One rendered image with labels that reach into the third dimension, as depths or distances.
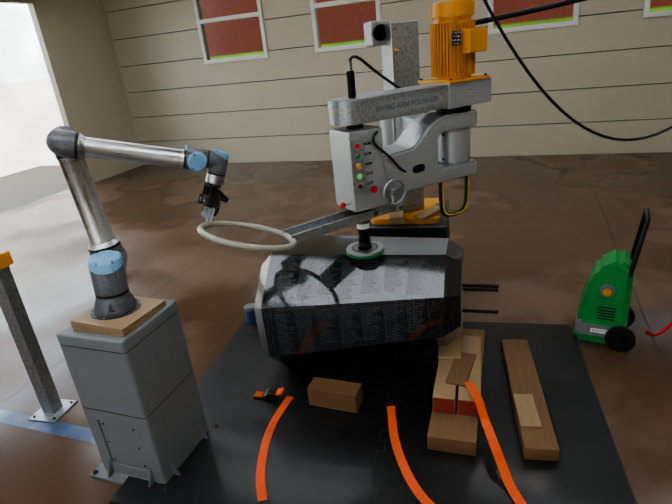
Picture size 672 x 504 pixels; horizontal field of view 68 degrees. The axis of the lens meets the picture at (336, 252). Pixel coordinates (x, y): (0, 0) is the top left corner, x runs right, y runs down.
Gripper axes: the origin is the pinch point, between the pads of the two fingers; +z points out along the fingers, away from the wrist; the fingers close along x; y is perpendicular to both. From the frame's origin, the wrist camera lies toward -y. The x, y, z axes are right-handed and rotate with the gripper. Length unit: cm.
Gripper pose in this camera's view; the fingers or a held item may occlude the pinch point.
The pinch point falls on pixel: (209, 221)
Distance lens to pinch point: 267.8
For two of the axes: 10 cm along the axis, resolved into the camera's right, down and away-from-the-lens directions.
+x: 8.3, 3.1, -4.7
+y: -5.0, 0.5, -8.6
